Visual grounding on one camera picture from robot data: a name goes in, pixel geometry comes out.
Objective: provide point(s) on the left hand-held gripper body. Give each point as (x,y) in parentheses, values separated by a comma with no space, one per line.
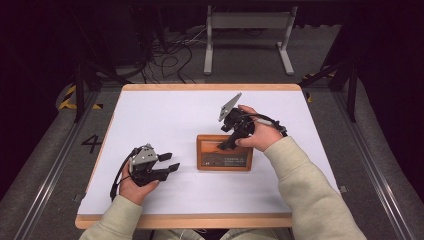
(143,158)

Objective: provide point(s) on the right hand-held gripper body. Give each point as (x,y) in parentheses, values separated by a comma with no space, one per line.
(235,118)

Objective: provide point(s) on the brown wooden box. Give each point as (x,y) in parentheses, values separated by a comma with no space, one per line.
(213,156)

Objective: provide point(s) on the person's right hand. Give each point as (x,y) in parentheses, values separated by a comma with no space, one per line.
(263,133)

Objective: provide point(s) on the person's left hand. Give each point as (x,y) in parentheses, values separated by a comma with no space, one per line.
(133,191)

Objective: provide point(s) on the yellow black hazard tape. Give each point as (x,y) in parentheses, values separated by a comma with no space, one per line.
(68,100)
(310,97)

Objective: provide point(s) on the black tripod stand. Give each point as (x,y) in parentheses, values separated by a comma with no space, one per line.
(350,86)
(79,90)

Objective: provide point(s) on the white metal stand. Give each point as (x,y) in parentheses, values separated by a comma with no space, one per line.
(248,20)

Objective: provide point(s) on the aluminium floor rail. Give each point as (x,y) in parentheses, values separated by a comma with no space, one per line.
(376,186)
(50,180)

